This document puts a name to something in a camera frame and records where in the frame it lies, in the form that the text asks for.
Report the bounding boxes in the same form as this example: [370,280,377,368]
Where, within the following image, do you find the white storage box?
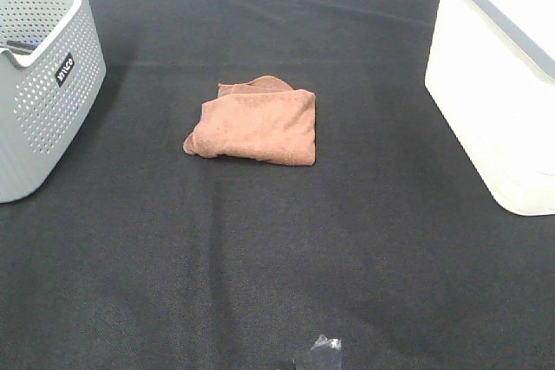
[425,0,554,216]

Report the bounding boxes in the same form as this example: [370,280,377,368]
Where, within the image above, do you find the grey perforated laundry basket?
[1,0,106,203]

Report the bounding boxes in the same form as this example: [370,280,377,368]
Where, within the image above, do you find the brown towel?
[183,75,316,166]

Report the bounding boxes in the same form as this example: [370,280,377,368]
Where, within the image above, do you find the clear plastic scrap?
[294,334,343,370]

